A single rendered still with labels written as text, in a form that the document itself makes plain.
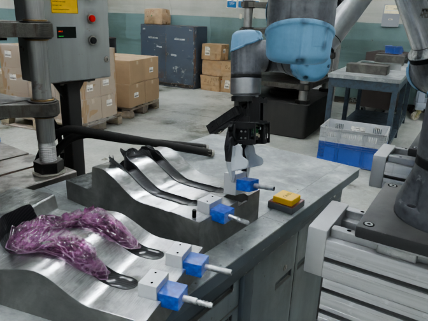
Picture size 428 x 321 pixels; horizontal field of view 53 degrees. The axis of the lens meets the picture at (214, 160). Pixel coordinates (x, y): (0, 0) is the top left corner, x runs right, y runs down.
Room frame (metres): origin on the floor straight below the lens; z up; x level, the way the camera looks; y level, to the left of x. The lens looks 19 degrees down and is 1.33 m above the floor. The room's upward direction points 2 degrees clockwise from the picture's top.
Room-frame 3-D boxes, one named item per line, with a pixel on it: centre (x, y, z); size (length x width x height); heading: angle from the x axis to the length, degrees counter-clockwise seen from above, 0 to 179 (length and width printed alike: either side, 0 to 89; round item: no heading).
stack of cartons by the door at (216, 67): (7.92, -0.13, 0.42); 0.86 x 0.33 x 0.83; 62
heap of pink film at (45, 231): (0.78, 0.29, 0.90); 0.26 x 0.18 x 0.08; 71
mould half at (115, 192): (1.11, 0.15, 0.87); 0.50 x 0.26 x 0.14; 54
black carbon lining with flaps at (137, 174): (1.09, 0.14, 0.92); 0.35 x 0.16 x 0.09; 54
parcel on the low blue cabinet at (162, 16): (8.49, 1.17, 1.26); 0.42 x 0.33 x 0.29; 62
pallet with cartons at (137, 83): (6.04, 1.53, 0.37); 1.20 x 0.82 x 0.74; 70
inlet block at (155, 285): (0.64, 0.06, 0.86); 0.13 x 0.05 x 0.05; 71
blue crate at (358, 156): (4.03, -1.36, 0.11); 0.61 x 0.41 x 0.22; 62
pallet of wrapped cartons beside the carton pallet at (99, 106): (5.09, 1.86, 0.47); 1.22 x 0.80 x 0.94; 66
